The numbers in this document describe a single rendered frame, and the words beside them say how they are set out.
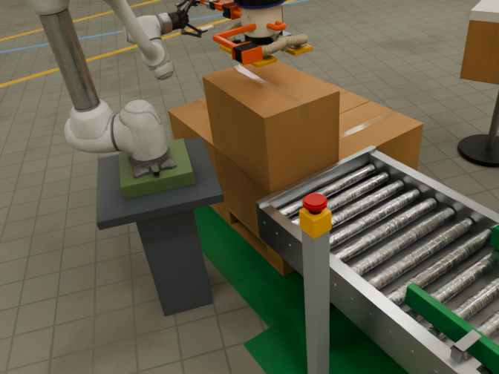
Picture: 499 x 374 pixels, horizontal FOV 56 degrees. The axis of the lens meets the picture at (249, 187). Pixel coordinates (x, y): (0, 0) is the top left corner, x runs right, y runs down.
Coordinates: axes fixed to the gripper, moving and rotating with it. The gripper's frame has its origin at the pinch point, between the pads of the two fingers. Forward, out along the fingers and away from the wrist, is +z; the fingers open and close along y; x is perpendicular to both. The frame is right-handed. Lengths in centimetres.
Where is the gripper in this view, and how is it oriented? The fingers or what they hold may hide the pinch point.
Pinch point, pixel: (209, 12)
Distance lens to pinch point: 235.4
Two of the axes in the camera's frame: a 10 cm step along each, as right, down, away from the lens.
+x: 5.1, 4.5, -7.3
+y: 1.0, 8.1, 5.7
